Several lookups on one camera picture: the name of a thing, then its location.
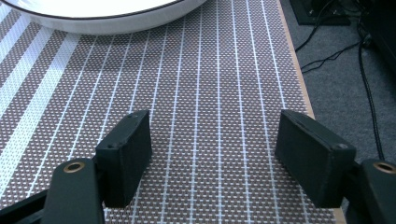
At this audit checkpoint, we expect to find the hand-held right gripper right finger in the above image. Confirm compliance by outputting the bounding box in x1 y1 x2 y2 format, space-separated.
275 108 358 209

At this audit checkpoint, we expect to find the dark equipment cabinet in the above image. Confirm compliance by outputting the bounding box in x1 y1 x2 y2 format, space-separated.
358 0 396 74

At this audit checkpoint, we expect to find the thin black floor cable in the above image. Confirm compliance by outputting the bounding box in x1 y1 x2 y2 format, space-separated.
293 0 332 53
300 40 363 75

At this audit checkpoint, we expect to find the white plate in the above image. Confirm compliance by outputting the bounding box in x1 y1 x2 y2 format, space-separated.
0 0 209 35

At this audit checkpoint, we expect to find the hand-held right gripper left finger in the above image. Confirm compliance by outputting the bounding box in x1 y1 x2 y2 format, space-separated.
94 109 153 209

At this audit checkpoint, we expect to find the striped woven placemat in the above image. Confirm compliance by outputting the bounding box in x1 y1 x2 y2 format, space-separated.
0 0 339 224

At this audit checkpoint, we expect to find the thick black floor cable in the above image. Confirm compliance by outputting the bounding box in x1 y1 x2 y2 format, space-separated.
356 12 386 161

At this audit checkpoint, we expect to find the black metal stand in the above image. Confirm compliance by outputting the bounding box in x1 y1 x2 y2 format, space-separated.
289 0 351 26

